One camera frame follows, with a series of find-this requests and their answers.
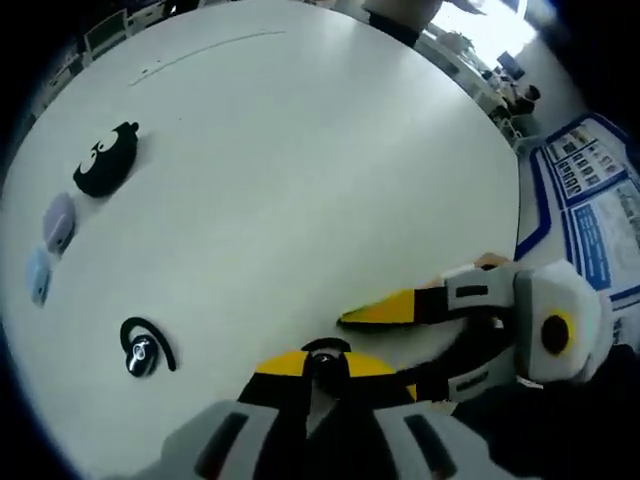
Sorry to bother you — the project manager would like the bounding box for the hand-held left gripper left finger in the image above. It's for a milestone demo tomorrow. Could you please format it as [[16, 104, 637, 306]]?
[[162, 349, 314, 480]]

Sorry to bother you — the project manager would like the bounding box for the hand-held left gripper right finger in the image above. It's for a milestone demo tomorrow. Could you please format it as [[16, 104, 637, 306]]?
[[343, 351, 496, 480]]

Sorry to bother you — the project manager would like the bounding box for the blue earbud case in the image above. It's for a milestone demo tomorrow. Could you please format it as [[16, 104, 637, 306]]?
[[25, 245, 56, 308]]

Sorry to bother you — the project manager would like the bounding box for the purple earbud case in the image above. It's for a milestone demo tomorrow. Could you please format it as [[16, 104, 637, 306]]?
[[41, 191, 82, 257]]

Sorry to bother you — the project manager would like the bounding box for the black cartoon-eyed earbud case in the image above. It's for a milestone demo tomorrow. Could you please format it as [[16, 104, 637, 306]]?
[[72, 120, 143, 199]]

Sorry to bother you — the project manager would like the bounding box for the person's right hand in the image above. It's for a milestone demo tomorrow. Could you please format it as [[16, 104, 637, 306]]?
[[471, 252, 515, 272]]

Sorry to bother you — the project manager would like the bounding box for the person's dark clothing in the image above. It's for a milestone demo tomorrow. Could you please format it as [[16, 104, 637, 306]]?
[[449, 344, 640, 480]]

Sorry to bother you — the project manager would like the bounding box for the computer monitor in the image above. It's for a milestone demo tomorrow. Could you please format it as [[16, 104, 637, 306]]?
[[496, 50, 527, 82]]

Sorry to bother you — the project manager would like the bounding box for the blue white wall display board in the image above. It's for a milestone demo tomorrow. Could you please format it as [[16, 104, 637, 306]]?
[[514, 113, 640, 312]]

